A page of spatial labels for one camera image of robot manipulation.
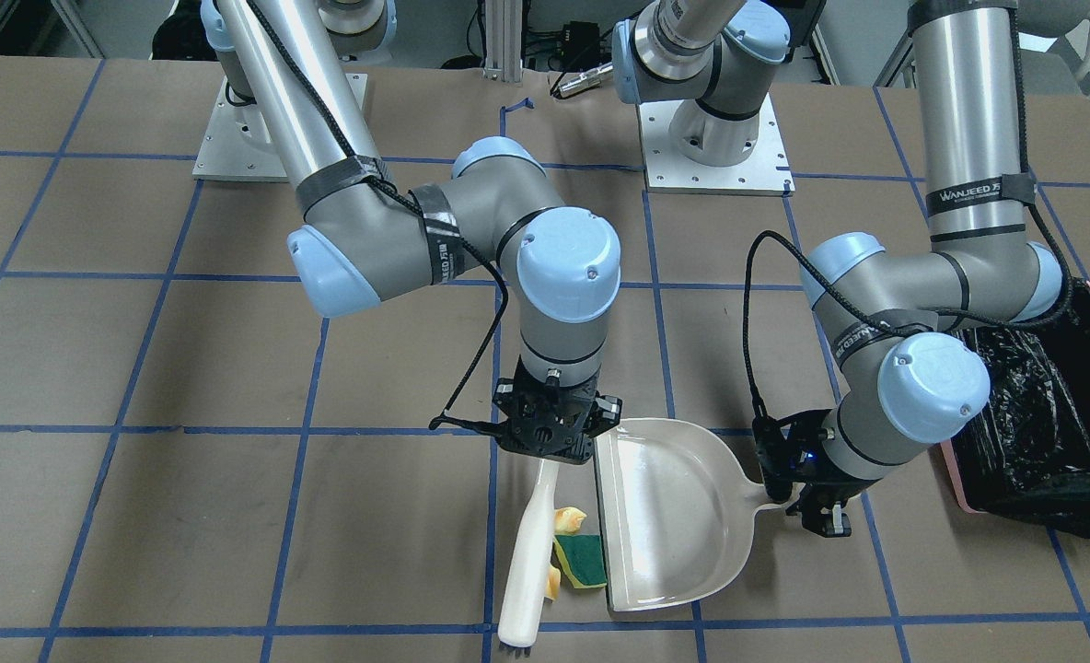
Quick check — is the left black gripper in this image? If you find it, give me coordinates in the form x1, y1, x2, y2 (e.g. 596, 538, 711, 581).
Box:
752, 410, 864, 538

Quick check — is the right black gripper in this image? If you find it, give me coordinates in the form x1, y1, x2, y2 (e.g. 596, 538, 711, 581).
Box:
492, 367, 622, 463

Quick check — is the toy croissant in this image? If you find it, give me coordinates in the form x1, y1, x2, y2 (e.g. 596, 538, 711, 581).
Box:
545, 506, 586, 601

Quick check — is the green yellow sponge piece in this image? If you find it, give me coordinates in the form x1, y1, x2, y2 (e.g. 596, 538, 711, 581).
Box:
553, 534, 608, 590

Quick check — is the beige plastic dustpan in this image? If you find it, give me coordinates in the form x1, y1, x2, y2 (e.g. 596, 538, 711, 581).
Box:
593, 418, 776, 612

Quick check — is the beige hand brush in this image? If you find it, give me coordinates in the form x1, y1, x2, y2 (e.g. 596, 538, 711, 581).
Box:
497, 459, 561, 659

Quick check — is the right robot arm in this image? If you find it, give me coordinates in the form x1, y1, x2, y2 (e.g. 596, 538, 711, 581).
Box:
201, 1, 622, 465

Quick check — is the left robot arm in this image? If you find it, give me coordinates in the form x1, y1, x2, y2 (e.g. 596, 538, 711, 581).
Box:
609, 1, 1070, 538

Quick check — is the pink bin with black bag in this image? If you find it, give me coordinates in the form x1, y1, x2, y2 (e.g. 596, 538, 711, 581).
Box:
942, 278, 1090, 538

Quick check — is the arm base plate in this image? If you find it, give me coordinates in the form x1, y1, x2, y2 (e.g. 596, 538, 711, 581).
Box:
637, 96, 796, 196
192, 72, 368, 183

